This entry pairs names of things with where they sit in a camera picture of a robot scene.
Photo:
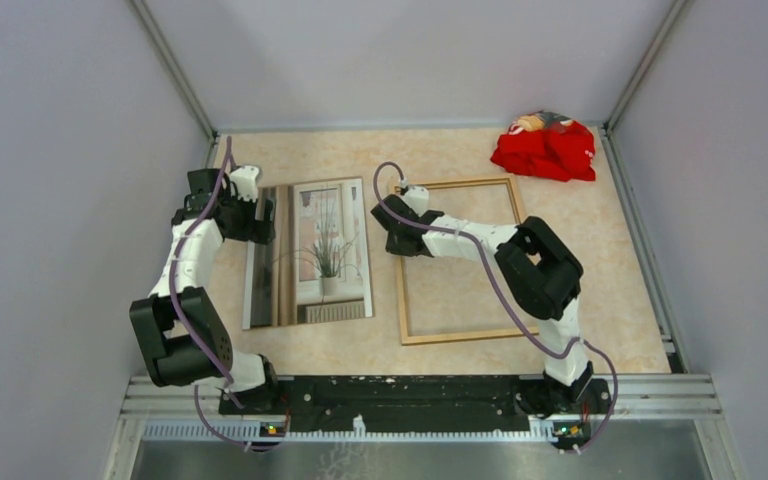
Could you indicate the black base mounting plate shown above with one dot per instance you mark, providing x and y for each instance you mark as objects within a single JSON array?
[{"x": 415, "y": 404}]

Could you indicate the red crumpled cloth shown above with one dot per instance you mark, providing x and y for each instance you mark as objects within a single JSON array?
[{"x": 546, "y": 145}]

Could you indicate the wooden picture frame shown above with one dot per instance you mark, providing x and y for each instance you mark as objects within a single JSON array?
[{"x": 518, "y": 210}]

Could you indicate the white toothed cable duct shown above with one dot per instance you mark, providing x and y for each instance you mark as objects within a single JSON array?
[{"x": 248, "y": 431}]

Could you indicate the printed plant window photo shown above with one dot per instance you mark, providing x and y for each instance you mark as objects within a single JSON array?
[{"x": 316, "y": 268}]

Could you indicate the right controller board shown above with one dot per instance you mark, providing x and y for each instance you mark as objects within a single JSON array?
[{"x": 574, "y": 432}]

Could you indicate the left controller board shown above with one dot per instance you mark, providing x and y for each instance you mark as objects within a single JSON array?
[{"x": 272, "y": 430}]

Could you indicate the aluminium front rail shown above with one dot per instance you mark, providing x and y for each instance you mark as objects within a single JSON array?
[{"x": 640, "y": 396}]

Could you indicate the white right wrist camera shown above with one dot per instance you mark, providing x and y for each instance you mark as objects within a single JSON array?
[{"x": 416, "y": 197}]

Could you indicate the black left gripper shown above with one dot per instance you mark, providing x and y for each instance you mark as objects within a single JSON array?
[{"x": 263, "y": 228}]

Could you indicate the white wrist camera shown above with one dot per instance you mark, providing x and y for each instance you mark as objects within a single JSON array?
[
  {"x": 245, "y": 180},
  {"x": 416, "y": 197}
]

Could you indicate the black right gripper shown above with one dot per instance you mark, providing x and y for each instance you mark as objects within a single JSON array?
[{"x": 393, "y": 247}]

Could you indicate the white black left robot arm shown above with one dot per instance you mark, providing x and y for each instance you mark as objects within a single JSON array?
[{"x": 180, "y": 334}]

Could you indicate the controller board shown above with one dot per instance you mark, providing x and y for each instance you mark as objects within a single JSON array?
[
  {"x": 574, "y": 432},
  {"x": 272, "y": 430}
]

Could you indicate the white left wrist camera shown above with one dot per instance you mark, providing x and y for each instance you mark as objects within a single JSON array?
[{"x": 245, "y": 180}]

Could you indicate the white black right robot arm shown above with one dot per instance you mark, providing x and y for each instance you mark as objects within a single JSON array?
[{"x": 530, "y": 270}]

